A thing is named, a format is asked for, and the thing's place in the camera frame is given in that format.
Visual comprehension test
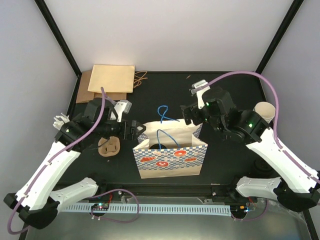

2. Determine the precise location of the black corner frame post right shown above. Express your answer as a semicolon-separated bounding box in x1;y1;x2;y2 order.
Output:
255;0;304;74

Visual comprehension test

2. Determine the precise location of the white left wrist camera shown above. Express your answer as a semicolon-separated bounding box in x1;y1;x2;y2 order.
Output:
111;99;132;123

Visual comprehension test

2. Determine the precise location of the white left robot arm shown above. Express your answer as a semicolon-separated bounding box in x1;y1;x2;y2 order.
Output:
3;98;146;230

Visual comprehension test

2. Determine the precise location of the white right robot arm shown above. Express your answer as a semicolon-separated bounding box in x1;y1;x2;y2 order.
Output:
180;87;320;212

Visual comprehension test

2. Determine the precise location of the white wrapped stirrers bundle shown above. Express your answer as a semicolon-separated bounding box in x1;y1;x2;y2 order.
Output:
52;113;70;131

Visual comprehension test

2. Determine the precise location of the stack of black cup lids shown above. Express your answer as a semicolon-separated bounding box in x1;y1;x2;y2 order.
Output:
251;159;273;179

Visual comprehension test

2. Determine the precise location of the white paper coffee cup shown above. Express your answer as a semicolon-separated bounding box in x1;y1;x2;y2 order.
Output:
149;143;167;150

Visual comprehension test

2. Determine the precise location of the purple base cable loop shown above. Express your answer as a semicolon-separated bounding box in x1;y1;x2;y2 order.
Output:
89;188;140;223

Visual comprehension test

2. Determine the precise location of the black corner frame post left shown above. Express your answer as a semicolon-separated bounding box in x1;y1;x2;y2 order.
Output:
33;0;82;75

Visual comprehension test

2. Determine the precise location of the brown kraft paper bag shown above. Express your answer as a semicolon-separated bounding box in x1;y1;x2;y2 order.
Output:
76;70;127;104

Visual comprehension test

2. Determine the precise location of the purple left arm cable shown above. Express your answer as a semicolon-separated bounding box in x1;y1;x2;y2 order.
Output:
6;86;116;235

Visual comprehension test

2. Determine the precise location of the brown pulp cup carrier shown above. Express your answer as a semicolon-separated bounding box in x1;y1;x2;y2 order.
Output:
98;136;121;157

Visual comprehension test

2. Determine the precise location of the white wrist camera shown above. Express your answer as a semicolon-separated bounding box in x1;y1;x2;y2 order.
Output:
190;79;211;110
111;99;132;123

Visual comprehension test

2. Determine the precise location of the black corner frame post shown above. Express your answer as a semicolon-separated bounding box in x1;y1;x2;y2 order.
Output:
255;0;304;74
33;0;82;75

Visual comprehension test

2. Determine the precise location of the light blue slotted cable duct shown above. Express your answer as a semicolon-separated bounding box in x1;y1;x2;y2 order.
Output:
62;202;231;217

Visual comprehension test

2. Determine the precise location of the blue checkered paper bag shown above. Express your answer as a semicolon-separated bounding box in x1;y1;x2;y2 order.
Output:
132;105;208;179

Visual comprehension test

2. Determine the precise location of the light tan paper bag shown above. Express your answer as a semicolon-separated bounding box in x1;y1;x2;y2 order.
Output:
87;64;148;93

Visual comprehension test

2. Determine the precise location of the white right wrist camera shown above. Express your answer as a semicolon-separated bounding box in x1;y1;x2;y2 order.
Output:
190;79;211;110

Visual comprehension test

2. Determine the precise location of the small electronics board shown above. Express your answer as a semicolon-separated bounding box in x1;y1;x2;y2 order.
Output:
91;203;110;211

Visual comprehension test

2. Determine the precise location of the stack of white paper cups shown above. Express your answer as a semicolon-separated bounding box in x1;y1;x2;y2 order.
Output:
253;101;276;124

